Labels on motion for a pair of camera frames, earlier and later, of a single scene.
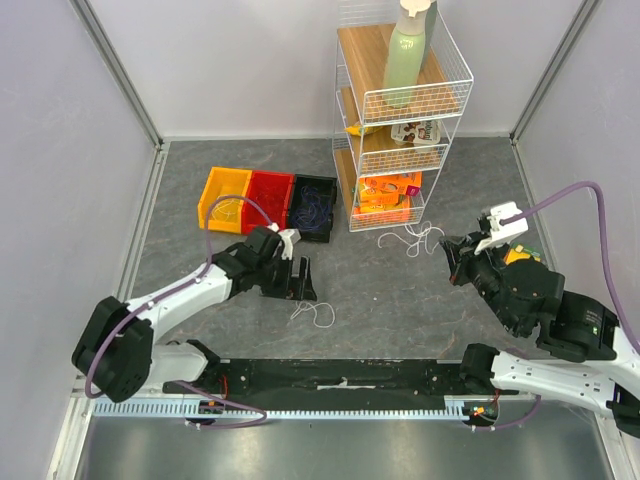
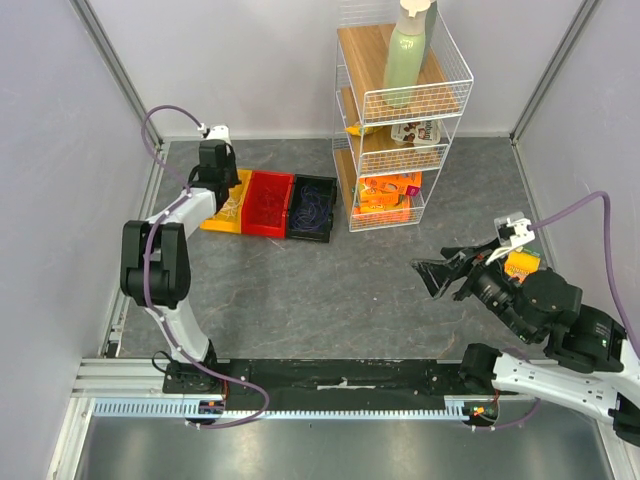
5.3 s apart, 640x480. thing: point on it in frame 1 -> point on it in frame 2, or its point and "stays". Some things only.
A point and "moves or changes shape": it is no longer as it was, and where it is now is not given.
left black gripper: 293,288 -> 232,162
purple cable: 312,213 stays
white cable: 227,207 stays
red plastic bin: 272,192 stays
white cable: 427,237 moves or changes shape
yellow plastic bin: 221,203 stays
